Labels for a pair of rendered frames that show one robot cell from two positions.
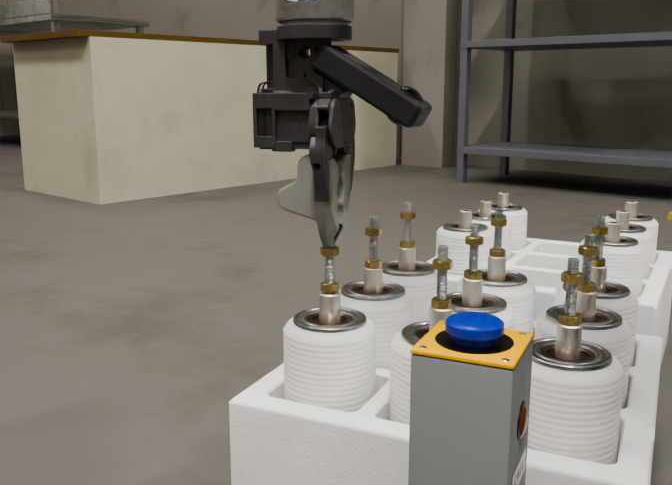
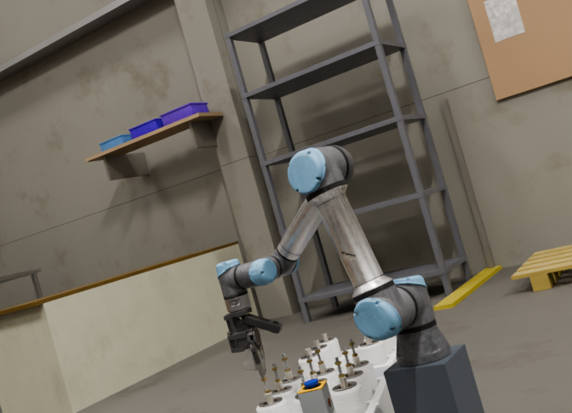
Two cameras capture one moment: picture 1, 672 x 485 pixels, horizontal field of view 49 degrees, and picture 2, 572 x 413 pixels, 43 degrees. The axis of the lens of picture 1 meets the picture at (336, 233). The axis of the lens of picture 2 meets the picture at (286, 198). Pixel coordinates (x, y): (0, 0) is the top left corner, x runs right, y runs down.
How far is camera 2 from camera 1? 150 cm
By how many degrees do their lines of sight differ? 16
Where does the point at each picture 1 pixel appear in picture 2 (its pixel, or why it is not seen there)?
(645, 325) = not seen: hidden behind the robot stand
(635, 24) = (386, 187)
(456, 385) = (310, 398)
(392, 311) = (289, 394)
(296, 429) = not seen: outside the picture
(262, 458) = not seen: outside the picture
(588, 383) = (350, 392)
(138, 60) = (75, 308)
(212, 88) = (124, 310)
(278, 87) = (234, 331)
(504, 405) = (322, 398)
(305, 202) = (252, 365)
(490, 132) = (318, 279)
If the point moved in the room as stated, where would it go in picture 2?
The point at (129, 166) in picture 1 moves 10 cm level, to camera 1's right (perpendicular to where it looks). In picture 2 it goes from (85, 381) to (101, 376)
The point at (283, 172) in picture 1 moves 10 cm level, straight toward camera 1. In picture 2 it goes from (185, 352) to (185, 354)
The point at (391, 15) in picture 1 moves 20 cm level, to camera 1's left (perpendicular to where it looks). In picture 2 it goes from (225, 217) to (203, 223)
